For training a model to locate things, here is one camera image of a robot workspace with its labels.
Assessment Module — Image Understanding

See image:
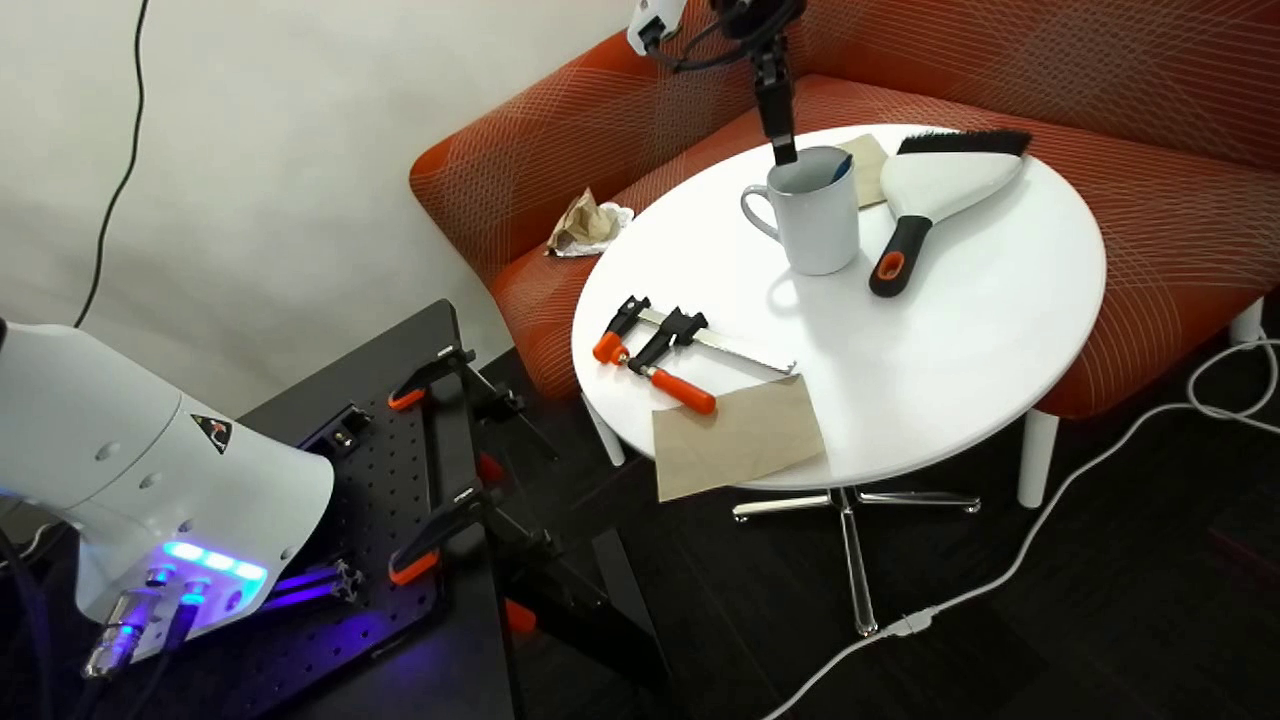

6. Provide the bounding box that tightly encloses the beige cloth under dustpan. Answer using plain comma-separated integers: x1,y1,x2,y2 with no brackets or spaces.
846,138,886,209

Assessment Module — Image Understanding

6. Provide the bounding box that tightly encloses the lower orange black clamp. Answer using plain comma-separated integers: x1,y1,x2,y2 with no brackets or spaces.
383,488,561,588

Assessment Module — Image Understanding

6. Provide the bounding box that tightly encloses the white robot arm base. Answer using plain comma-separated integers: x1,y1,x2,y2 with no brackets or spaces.
0,321,335,679

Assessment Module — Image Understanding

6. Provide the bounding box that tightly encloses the orange fabric sofa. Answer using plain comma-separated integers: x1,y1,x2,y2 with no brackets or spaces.
404,0,1280,514

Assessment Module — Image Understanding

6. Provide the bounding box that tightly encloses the orange black clamp on board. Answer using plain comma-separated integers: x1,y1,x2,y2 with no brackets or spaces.
389,343,523,422

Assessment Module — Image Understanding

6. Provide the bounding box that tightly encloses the light grey ceramic mug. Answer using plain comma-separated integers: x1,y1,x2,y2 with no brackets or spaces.
741,147,858,275

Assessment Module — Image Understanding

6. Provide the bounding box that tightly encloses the white dustpan black orange handle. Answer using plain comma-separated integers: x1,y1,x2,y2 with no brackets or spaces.
868,128,1032,298

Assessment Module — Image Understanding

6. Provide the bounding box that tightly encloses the crumpled paper wrapper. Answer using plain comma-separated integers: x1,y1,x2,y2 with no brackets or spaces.
545,188,633,256

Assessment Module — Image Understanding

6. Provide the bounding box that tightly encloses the brown cardboard piece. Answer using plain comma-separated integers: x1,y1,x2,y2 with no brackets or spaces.
652,380,824,506

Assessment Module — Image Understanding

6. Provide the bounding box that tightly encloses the black wall cable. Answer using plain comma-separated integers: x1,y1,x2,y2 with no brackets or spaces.
69,0,151,334

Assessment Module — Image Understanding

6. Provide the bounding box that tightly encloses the white power cable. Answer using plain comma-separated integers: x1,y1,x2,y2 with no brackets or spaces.
759,334,1280,720

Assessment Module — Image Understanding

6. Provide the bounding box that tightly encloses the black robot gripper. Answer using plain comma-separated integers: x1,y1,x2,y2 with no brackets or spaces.
708,0,806,166

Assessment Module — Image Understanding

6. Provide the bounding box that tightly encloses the black perforated mounting board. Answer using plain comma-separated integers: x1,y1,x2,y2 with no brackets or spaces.
89,302,515,720

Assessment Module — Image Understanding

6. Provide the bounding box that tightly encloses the orange handled bar clamp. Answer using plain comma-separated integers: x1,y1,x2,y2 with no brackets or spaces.
626,308,714,415
592,298,799,380

